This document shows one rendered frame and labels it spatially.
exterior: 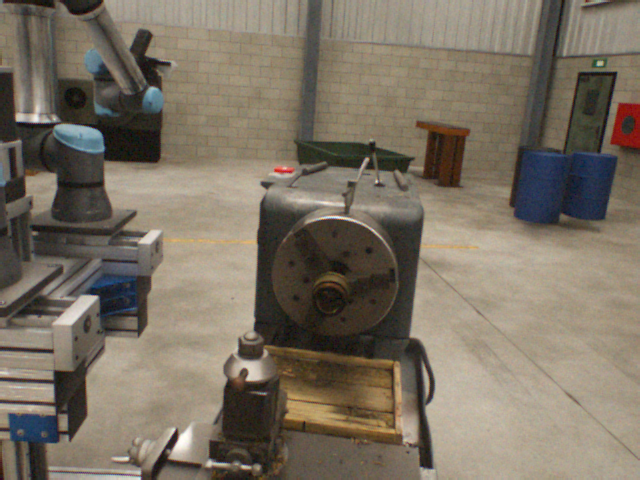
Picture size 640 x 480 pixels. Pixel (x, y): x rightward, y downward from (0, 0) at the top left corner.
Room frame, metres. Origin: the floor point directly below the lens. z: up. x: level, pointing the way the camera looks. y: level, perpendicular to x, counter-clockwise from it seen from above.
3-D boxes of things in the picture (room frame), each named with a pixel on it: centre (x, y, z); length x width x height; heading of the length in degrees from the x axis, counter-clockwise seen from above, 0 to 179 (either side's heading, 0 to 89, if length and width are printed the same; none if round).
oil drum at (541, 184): (7.33, -2.99, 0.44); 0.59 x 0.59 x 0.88
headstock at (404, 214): (1.74, -0.09, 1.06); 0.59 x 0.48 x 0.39; 174
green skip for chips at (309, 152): (6.52, -0.37, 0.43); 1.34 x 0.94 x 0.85; 22
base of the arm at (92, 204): (1.42, 0.61, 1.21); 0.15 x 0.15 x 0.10
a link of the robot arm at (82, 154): (1.42, 0.62, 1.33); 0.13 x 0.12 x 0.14; 70
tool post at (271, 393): (0.75, 0.07, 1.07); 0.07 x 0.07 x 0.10; 84
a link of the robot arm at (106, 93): (1.70, 0.63, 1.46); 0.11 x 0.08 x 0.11; 70
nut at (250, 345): (0.74, 0.08, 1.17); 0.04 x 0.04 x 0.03
